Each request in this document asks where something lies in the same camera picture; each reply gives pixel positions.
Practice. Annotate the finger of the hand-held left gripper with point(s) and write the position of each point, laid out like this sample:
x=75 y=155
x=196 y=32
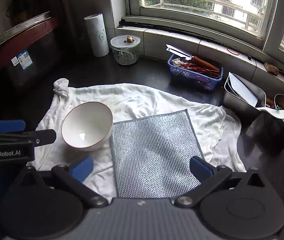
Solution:
x=44 y=137
x=10 y=126

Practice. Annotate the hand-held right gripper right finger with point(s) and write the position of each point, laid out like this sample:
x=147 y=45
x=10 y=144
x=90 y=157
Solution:
x=199 y=168

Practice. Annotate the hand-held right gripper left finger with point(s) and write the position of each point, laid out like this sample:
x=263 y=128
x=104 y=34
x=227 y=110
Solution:
x=82 y=169

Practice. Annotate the white ceramic bowl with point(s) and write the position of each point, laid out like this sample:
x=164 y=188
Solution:
x=87 y=126

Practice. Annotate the dark red kitchen appliance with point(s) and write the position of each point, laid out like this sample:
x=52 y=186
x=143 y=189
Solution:
x=19 y=55

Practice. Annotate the stainless steel container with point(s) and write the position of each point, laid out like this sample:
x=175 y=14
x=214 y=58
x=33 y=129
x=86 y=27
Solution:
x=236 y=105

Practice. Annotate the white cutting board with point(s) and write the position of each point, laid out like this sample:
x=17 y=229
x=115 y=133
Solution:
x=243 y=90

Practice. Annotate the white cotton cloth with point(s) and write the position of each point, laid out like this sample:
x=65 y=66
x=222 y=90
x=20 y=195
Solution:
x=142 y=100

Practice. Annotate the blue plastic basket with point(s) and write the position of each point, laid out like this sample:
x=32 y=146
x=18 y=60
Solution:
x=194 y=78

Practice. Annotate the white rice paddle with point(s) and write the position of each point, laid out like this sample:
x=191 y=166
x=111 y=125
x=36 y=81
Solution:
x=279 y=113

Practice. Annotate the dried red chilies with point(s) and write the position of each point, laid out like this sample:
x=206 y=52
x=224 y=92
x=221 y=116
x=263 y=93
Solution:
x=201 y=70

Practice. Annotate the white garlic bulb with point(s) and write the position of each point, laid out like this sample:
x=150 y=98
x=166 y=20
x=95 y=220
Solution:
x=177 y=61

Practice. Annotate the paper towel roll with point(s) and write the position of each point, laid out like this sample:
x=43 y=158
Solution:
x=97 y=35

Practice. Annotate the glass jar with lid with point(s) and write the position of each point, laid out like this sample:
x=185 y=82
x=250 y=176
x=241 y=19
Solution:
x=125 y=52

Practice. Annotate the red rubber band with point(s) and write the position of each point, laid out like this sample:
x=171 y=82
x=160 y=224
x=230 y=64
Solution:
x=232 y=51

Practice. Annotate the brown ginger root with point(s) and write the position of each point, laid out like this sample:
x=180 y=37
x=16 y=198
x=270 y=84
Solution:
x=271 y=68

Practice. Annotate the small brown ginger piece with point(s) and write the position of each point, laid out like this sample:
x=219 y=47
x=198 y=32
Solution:
x=130 y=39

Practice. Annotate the concrete balcony railing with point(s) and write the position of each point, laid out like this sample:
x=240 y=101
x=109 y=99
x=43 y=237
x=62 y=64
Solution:
x=201 y=1

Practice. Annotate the grey window frame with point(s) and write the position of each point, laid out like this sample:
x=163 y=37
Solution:
x=196 y=22

